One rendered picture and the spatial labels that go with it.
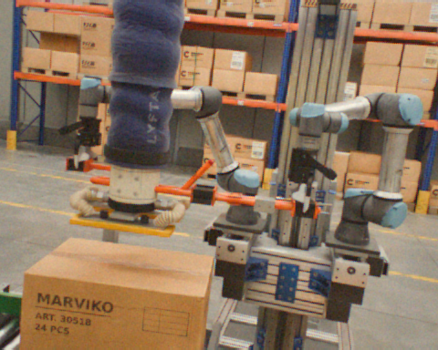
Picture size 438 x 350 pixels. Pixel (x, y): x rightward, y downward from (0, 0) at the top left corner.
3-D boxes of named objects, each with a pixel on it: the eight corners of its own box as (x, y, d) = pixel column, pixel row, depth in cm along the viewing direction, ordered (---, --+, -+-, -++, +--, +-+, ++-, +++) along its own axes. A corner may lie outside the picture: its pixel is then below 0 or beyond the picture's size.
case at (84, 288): (15, 384, 160) (23, 272, 154) (64, 327, 200) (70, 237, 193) (191, 410, 157) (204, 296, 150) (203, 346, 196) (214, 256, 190)
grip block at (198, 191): (189, 203, 159) (191, 187, 158) (192, 198, 169) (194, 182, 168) (213, 207, 159) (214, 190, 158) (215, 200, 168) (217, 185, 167)
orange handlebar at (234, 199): (57, 181, 164) (57, 171, 164) (88, 169, 194) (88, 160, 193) (321, 217, 158) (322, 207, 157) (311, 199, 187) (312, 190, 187)
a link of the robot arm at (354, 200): (352, 213, 212) (357, 184, 210) (378, 221, 202) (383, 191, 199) (335, 215, 205) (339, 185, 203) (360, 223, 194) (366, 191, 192)
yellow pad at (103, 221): (67, 224, 154) (69, 210, 153) (79, 217, 164) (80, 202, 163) (170, 238, 152) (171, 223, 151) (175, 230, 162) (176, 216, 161)
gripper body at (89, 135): (95, 149, 187) (97, 118, 185) (74, 146, 188) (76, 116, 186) (100, 147, 195) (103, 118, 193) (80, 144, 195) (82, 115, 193)
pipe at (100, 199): (71, 212, 155) (72, 195, 155) (98, 197, 180) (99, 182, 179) (172, 226, 153) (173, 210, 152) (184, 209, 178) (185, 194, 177)
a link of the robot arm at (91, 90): (104, 79, 185) (82, 77, 182) (102, 108, 187) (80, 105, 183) (100, 79, 192) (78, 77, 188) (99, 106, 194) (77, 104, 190)
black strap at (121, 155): (93, 158, 153) (94, 146, 152) (115, 150, 176) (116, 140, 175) (161, 167, 152) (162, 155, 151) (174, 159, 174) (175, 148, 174)
